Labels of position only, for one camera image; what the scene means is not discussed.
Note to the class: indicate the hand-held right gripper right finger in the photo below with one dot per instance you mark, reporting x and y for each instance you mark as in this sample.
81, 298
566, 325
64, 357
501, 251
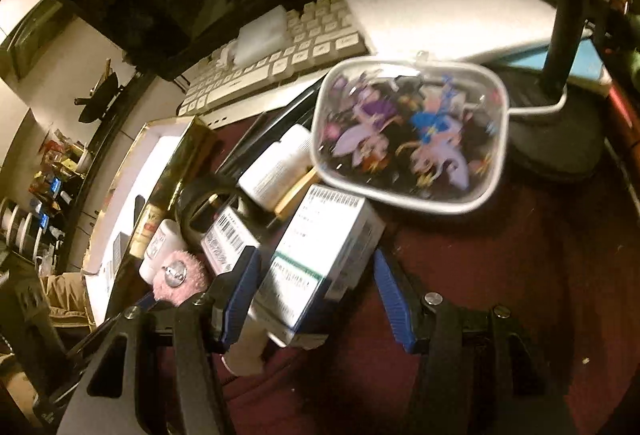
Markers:
395, 305

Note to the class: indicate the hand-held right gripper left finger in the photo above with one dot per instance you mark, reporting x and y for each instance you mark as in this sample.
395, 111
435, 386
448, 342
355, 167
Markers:
241, 295

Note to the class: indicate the white green medicine box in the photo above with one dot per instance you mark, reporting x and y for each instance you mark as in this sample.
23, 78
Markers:
310, 265

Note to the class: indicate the white red-label pill bottle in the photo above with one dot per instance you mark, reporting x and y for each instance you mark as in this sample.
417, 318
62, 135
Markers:
157, 250

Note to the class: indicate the gold-edged white box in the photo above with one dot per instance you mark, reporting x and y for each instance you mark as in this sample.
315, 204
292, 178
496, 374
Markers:
135, 195

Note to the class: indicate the black marker pink cap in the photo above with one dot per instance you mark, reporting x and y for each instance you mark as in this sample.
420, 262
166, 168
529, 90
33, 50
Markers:
255, 140

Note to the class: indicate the white tube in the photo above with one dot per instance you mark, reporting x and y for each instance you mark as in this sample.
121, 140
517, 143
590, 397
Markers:
245, 350

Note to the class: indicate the small white barcode medicine box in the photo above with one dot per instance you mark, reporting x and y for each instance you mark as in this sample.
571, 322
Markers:
225, 235

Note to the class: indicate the dish rack with plates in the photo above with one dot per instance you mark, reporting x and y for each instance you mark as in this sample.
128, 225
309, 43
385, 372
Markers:
25, 227

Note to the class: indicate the grey tape roll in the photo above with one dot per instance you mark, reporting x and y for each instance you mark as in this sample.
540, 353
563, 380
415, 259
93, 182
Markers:
187, 210

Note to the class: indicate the plain white pill bottle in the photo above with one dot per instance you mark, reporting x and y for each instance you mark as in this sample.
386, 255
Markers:
272, 170

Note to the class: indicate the cluster of condiment bottles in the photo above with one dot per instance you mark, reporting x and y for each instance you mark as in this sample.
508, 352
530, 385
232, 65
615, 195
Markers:
60, 165

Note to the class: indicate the white kitchen base cabinets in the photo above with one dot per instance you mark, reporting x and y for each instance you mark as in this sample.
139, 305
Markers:
160, 95

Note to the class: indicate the black kitchen countertop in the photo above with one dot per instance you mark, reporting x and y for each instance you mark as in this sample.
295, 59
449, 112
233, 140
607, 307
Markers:
119, 107

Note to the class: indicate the black lamp stand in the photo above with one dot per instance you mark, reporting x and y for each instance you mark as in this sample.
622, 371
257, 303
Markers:
560, 135

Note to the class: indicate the black wok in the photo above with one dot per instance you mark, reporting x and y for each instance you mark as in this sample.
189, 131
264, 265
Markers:
100, 100

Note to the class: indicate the crumpled white tissue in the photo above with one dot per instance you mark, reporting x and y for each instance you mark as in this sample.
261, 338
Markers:
227, 52

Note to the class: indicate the white foam block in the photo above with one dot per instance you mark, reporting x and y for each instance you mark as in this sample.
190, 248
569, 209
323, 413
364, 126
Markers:
262, 37

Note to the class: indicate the white keyboard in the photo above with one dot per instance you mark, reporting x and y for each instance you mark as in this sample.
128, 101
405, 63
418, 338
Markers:
310, 40

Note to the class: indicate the flat white box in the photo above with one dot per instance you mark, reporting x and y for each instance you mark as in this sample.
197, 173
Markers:
450, 15

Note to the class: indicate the blue book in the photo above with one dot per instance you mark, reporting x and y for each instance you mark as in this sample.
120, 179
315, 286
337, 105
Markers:
585, 60

